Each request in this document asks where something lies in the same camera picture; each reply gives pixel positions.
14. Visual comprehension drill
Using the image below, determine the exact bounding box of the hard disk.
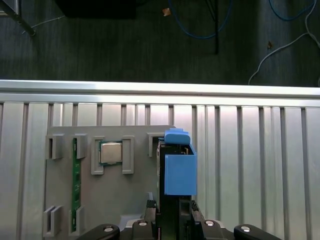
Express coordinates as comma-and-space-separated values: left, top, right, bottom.
156, 127, 198, 240

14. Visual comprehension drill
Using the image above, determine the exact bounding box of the black floor cable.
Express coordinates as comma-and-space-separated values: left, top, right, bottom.
205, 0, 221, 55

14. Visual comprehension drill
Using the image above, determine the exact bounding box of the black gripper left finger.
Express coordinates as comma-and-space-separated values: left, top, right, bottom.
76, 199, 161, 240

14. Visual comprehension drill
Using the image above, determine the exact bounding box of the metal table leg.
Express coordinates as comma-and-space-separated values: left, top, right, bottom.
0, 0, 36, 37

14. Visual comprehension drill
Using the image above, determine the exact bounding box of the blue floor cable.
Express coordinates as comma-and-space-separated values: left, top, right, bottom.
268, 0, 317, 21
167, 0, 234, 40

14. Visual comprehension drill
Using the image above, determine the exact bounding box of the black box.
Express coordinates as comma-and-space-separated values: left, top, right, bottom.
54, 0, 138, 19

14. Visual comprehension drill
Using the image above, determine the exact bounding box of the white floor cable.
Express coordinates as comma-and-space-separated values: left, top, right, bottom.
248, 0, 320, 86

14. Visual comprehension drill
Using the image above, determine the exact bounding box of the green RAM stick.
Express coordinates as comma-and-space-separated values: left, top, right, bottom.
71, 138, 83, 232

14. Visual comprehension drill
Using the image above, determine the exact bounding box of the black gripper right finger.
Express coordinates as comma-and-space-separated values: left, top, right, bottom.
190, 201, 280, 240

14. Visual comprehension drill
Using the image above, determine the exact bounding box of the grey parts rack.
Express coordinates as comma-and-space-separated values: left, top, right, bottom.
42, 124, 176, 238

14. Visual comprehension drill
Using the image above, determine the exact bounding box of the silver CPU chip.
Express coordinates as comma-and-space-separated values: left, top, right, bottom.
98, 140, 124, 166

